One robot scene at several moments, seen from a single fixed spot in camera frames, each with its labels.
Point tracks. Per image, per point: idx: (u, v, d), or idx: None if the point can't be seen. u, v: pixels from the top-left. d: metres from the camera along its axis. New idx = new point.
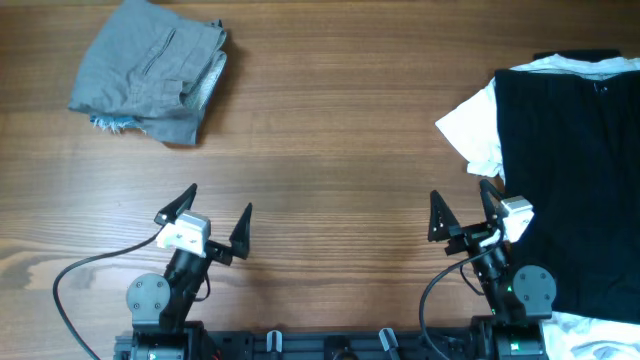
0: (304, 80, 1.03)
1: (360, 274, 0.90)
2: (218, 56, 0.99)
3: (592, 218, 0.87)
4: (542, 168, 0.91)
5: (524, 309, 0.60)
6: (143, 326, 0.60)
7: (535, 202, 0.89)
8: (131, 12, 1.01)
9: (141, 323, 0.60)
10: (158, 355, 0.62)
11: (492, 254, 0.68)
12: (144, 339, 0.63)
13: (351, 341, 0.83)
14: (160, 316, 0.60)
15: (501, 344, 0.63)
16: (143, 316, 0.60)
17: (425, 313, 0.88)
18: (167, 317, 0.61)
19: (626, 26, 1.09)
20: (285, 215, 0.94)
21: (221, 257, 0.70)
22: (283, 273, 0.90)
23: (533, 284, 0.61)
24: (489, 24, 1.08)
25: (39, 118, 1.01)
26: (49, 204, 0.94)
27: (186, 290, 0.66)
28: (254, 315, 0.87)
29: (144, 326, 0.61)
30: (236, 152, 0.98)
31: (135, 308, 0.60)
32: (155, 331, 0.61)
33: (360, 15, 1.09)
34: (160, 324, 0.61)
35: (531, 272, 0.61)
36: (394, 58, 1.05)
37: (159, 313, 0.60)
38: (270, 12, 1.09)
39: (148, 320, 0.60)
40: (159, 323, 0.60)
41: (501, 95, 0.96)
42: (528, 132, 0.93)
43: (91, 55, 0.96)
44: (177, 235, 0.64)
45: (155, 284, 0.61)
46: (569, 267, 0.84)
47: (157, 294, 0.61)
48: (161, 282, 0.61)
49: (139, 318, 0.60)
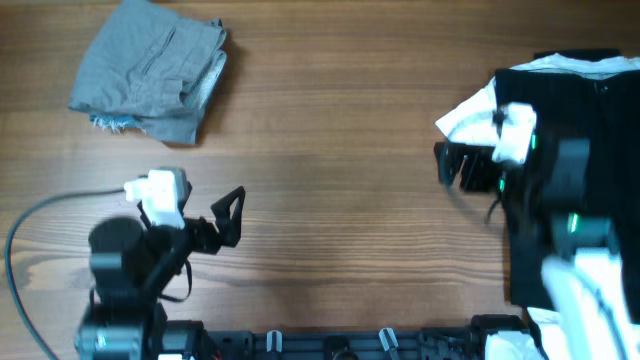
0: (304, 80, 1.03)
1: (360, 274, 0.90)
2: (218, 56, 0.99)
3: None
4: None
5: (560, 152, 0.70)
6: (102, 271, 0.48)
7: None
8: (130, 11, 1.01)
9: (100, 266, 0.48)
10: (108, 337, 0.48)
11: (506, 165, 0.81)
12: (98, 311, 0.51)
13: (352, 341, 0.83)
14: (122, 256, 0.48)
15: (556, 220, 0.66)
16: (103, 256, 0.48)
17: (424, 313, 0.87)
18: (136, 265, 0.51)
19: (627, 25, 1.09)
20: (285, 215, 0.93)
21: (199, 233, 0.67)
22: (283, 273, 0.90)
23: (572, 150, 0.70)
24: (489, 24, 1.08)
25: (39, 118, 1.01)
26: (49, 204, 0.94)
27: (162, 263, 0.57)
28: (253, 315, 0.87)
29: (99, 281, 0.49)
30: (236, 151, 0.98)
31: (95, 247, 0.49)
32: (118, 279, 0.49)
33: (360, 14, 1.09)
34: (128, 271, 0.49)
35: (568, 144, 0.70)
36: (395, 57, 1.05)
37: (123, 252, 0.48)
38: (270, 11, 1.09)
39: (107, 262, 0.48)
40: (122, 265, 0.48)
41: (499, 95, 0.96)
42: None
43: (91, 55, 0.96)
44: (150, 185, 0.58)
45: (128, 224, 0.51)
46: None
47: (122, 235, 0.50)
48: (129, 219, 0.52)
49: (94, 258, 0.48)
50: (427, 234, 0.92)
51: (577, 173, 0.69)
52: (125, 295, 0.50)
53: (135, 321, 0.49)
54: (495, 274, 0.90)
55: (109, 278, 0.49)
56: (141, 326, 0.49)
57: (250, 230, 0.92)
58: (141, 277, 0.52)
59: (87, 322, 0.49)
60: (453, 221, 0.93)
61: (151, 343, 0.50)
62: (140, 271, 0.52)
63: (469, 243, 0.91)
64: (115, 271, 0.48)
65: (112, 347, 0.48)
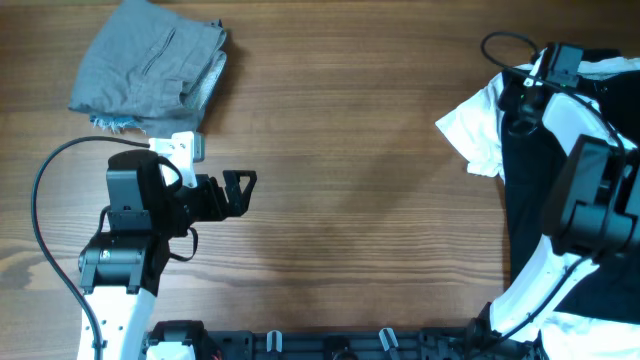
0: (303, 80, 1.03)
1: (360, 274, 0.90)
2: (218, 56, 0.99)
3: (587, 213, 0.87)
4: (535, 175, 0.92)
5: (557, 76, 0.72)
6: (118, 187, 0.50)
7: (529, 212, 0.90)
8: (131, 12, 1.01)
9: (117, 179, 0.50)
10: (112, 256, 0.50)
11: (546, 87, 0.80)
12: (100, 240, 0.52)
13: (352, 341, 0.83)
14: (137, 172, 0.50)
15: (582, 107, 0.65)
16: (122, 171, 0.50)
17: (424, 313, 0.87)
18: (152, 193, 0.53)
19: (627, 25, 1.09)
20: (285, 215, 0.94)
21: (211, 197, 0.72)
22: (283, 274, 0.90)
23: (567, 57, 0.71)
24: (489, 24, 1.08)
25: (40, 118, 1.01)
26: (48, 204, 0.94)
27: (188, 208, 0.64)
28: (254, 315, 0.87)
29: (112, 198, 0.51)
30: (236, 151, 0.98)
31: (114, 164, 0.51)
32: (131, 199, 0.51)
33: (359, 14, 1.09)
34: (143, 193, 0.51)
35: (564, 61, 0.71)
36: (394, 58, 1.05)
37: (140, 171, 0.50)
38: (270, 12, 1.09)
39: (122, 177, 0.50)
40: (137, 183, 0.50)
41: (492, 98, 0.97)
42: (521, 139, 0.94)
43: (91, 55, 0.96)
44: (181, 145, 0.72)
45: (145, 154, 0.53)
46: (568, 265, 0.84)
47: (140, 158, 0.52)
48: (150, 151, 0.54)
49: (114, 172, 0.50)
50: (427, 235, 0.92)
51: (573, 69, 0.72)
52: (134, 216, 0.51)
53: (143, 237, 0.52)
54: (495, 274, 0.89)
55: (123, 194, 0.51)
56: (146, 249, 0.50)
57: (250, 230, 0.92)
58: (157, 202, 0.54)
59: (91, 244, 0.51)
60: (453, 221, 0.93)
61: (153, 265, 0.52)
62: (156, 201, 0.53)
63: (469, 243, 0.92)
64: (130, 185, 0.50)
65: (116, 262, 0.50)
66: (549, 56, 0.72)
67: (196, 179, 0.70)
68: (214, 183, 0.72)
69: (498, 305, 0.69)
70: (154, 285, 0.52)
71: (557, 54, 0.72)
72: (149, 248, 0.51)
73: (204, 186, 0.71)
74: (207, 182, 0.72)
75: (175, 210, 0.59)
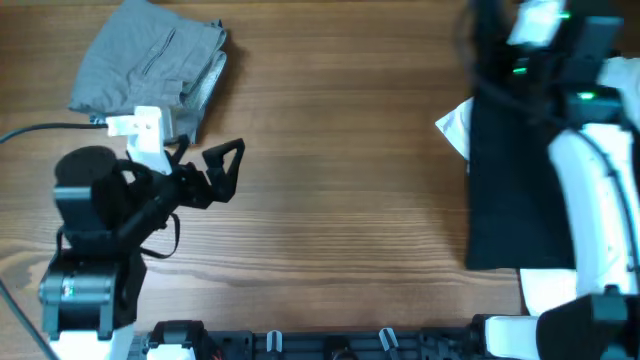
0: (303, 80, 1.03)
1: (360, 274, 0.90)
2: (218, 56, 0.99)
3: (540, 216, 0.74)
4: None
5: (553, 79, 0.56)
6: (72, 204, 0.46)
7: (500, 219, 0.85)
8: (130, 12, 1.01)
9: (68, 197, 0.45)
10: (75, 288, 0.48)
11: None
12: (61, 265, 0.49)
13: (351, 341, 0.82)
14: (92, 189, 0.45)
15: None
16: (70, 190, 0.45)
17: (423, 313, 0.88)
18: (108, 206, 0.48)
19: (627, 26, 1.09)
20: (285, 215, 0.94)
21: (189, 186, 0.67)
22: (283, 274, 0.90)
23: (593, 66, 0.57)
24: None
25: (39, 118, 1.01)
26: (48, 204, 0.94)
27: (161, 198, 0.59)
28: (254, 315, 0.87)
29: (67, 216, 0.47)
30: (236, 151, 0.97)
31: (65, 173, 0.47)
32: (89, 215, 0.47)
33: (359, 15, 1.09)
34: (99, 214, 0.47)
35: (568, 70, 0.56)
36: (394, 58, 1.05)
37: (94, 182, 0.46)
38: (270, 12, 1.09)
39: (74, 195, 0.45)
40: (93, 199, 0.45)
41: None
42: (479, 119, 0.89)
43: (91, 55, 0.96)
44: (146, 127, 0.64)
45: (105, 162, 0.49)
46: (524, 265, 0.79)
47: (93, 167, 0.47)
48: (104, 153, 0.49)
49: (63, 189, 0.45)
50: (427, 235, 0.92)
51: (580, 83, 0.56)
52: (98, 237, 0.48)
53: (108, 264, 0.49)
54: (495, 274, 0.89)
55: (77, 215, 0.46)
56: (114, 276, 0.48)
57: (250, 230, 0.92)
58: (111, 216, 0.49)
59: (53, 270, 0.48)
60: (453, 222, 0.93)
61: (124, 293, 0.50)
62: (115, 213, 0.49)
63: None
64: (81, 205, 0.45)
65: (80, 296, 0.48)
66: None
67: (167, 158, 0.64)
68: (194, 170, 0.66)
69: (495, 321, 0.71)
70: (128, 311, 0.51)
71: None
72: (119, 272, 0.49)
73: (181, 174, 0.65)
74: (187, 169, 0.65)
75: (146, 208, 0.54)
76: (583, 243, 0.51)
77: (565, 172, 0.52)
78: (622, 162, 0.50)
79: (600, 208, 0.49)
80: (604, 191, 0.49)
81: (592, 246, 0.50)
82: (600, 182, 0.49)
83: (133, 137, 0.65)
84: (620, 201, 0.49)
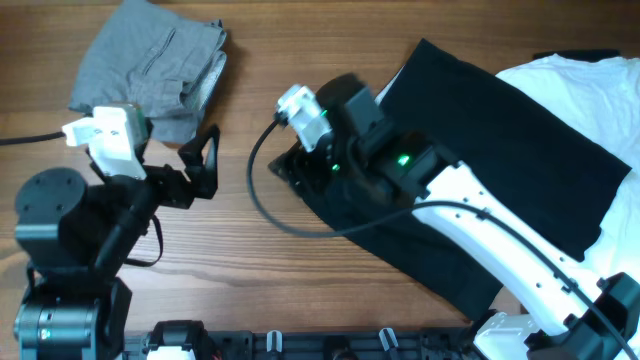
0: (303, 80, 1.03)
1: (360, 274, 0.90)
2: (218, 56, 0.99)
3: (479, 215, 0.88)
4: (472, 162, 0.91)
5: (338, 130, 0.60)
6: (37, 242, 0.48)
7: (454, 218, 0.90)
8: (131, 12, 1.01)
9: (28, 234, 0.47)
10: (54, 328, 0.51)
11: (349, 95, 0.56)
12: (37, 297, 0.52)
13: (351, 341, 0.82)
14: (57, 226, 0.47)
15: None
16: (38, 229, 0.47)
17: (423, 313, 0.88)
18: (76, 240, 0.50)
19: (627, 25, 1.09)
20: (286, 215, 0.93)
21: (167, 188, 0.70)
22: (283, 273, 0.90)
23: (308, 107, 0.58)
24: (489, 24, 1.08)
25: (39, 118, 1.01)
26: None
27: (134, 206, 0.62)
28: (254, 315, 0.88)
29: (34, 250, 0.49)
30: (236, 151, 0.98)
31: (26, 210, 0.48)
32: (52, 249, 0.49)
33: (360, 15, 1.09)
34: (66, 249, 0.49)
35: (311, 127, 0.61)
36: (394, 58, 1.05)
37: (59, 217, 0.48)
38: (270, 12, 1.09)
39: (37, 233, 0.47)
40: (57, 234, 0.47)
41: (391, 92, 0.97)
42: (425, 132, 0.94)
43: (91, 55, 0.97)
44: (111, 132, 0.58)
45: (62, 188, 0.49)
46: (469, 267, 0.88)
47: (61, 199, 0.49)
48: (71, 178, 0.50)
49: (26, 226, 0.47)
50: None
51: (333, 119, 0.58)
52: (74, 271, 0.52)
53: (84, 302, 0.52)
54: None
55: (48, 252, 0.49)
56: (95, 310, 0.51)
57: (250, 230, 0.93)
58: (83, 247, 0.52)
59: (28, 306, 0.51)
60: None
61: (106, 329, 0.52)
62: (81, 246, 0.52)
63: None
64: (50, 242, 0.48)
65: (59, 330, 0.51)
66: None
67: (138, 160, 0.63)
68: (172, 172, 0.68)
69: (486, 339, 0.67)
70: (115, 339, 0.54)
71: None
72: (100, 308, 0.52)
73: (158, 178, 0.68)
74: (162, 173, 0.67)
75: (121, 220, 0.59)
76: (526, 296, 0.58)
77: (464, 239, 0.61)
78: (481, 195, 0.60)
79: (500, 255, 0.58)
80: (490, 236, 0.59)
81: (525, 288, 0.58)
82: (482, 228, 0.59)
83: (95, 141, 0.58)
84: (503, 234, 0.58)
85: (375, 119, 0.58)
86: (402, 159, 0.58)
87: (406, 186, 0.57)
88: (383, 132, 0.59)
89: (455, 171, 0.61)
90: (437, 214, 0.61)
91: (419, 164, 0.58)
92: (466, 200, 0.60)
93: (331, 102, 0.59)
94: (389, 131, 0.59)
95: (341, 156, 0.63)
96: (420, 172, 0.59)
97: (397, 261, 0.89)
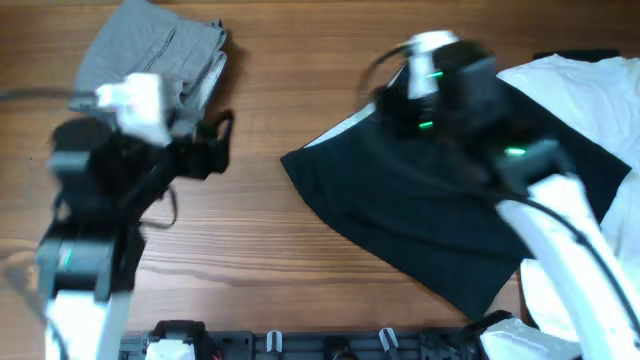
0: (303, 80, 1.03)
1: (360, 274, 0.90)
2: (218, 57, 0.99)
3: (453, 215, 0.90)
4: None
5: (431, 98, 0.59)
6: (64, 174, 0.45)
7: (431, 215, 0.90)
8: (131, 12, 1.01)
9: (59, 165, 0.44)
10: (75, 252, 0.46)
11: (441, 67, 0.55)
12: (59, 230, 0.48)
13: (351, 341, 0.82)
14: (88, 158, 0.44)
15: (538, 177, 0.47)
16: (67, 159, 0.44)
17: (424, 313, 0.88)
18: (105, 176, 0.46)
19: (627, 25, 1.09)
20: (285, 215, 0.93)
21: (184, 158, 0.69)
22: (283, 273, 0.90)
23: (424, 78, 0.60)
24: (489, 24, 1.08)
25: (39, 118, 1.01)
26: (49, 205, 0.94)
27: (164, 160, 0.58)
28: (254, 315, 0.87)
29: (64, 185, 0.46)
30: (236, 151, 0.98)
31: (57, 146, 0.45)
32: (81, 185, 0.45)
33: (360, 15, 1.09)
34: (94, 182, 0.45)
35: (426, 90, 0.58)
36: (394, 58, 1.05)
37: (88, 153, 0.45)
38: (270, 11, 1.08)
39: (68, 163, 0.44)
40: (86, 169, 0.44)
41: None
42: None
43: (91, 55, 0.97)
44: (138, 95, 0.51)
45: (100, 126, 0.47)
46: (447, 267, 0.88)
47: (92, 136, 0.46)
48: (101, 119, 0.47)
49: (58, 158, 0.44)
50: None
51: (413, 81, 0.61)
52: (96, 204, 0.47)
53: (103, 238, 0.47)
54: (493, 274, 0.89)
55: (77, 185, 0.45)
56: (114, 244, 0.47)
57: (250, 230, 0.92)
58: (111, 184, 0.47)
59: (50, 236, 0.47)
60: None
61: (123, 265, 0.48)
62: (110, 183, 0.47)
63: None
64: (79, 173, 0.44)
65: (78, 260, 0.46)
66: None
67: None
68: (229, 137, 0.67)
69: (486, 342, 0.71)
70: (129, 283, 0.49)
71: None
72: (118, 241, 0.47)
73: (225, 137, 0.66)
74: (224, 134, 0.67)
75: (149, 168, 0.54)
76: (580, 325, 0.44)
77: (537, 247, 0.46)
78: (586, 217, 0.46)
79: (578, 280, 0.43)
80: (576, 260, 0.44)
81: (586, 322, 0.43)
82: (571, 251, 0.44)
83: (120, 99, 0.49)
84: (597, 267, 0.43)
85: (490, 99, 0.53)
86: (514, 149, 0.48)
87: (511, 181, 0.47)
88: (491, 115, 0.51)
89: (569, 185, 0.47)
90: (529, 215, 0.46)
91: (536, 160, 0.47)
92: (567, 216, 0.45)
93: (451, 67, 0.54)
94: (500, 121, 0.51)
95: (436, 120, 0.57)
96: (529, 168, 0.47)
97: (392, 259, 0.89)
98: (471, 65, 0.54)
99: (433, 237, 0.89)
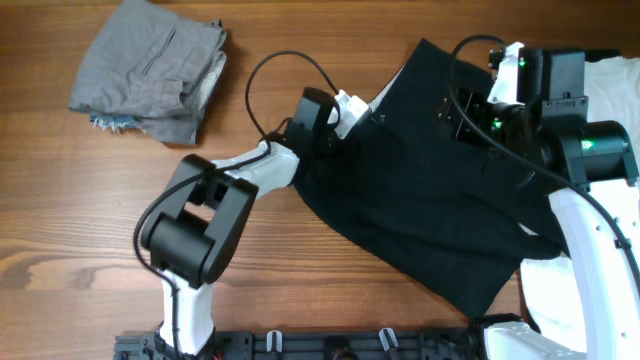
0: (304, 80, 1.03)
1: (360, 274, 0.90)
2: (218, 56, 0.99)
3: (453, 212, 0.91)
4: (467, 164, 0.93)
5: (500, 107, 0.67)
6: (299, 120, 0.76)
7: (430, 211, 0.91)
8: (130, 12, 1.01)
9: (304, 105, 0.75)
10: (289, 139, 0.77)
11: (524, 50, 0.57)
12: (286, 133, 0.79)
13: (351, 341, 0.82)
14: (320, 108, 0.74)
15: (568, 144, 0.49)
16: (310, 103, 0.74)
17: (424, 312, 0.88)
18: (320, 126, 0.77)
19: (628, 25, 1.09)
20: (285, 215, 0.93)
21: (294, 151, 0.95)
22: (283, 274, 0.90)
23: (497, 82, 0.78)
24: (489, 24, 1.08)
25: (40, 119, 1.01)
26: (49, 204, 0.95)
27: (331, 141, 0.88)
28: (254, 315, 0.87)
29: (300, 111, 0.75)
30: (236, 152, 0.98)
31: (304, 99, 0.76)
32: (302, 134, 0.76)
33: (360, 15, 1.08)
34: (316, 127, 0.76)
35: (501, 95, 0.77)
36: (394, 58, 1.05)
37: (316, 109, 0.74)
38: (270, 12, 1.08)
39: (311, 104, 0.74)
40: (313, 118, 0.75)
41: (391, 91, 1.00)
42: (422, 132, 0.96)
43: (91, 55, 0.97)
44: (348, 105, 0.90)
45: (327, 96, 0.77)
46: (447, 264, 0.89)
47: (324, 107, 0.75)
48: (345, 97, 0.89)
49: (308, 102, 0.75)
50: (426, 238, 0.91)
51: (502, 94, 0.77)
52: (303, 130, 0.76)
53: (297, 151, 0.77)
54: None
55: (299, 130, 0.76)
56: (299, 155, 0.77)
57: (250, 230, 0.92)
58: (318, 132, 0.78)
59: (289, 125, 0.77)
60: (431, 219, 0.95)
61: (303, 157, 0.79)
62: (317, 133, 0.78)
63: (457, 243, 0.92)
64: (314, 112, 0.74)
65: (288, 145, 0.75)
66: (531, 74, 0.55)
67: (314, 125, 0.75)
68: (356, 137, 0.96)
69: (493, 339, 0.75)
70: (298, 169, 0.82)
71: (546, 71, 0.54)
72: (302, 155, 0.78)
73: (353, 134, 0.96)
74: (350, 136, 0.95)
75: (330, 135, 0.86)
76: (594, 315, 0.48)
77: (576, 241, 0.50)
78: (633, 225, 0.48)
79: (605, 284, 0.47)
80: (612, 263, 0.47)
81: (602, 322, 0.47)
82: (609, 254, 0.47)
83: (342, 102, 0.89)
84: (631, 277, 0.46)
85: (572, 91, 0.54)
86: (585, 142, 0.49)
87: (571, 168, 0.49)
88: (570, 110, 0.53)
89: (627, 190, 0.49)
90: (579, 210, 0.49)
91: (603, 155, 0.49)
92: (616, 221, 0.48)
93: (538, 53, 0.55)
94: (576, 117, 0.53)
95: (513, 116, 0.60)
96: (598, 164, 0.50)
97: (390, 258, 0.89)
98: (561, 54, 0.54)
99: (433, 238, 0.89)
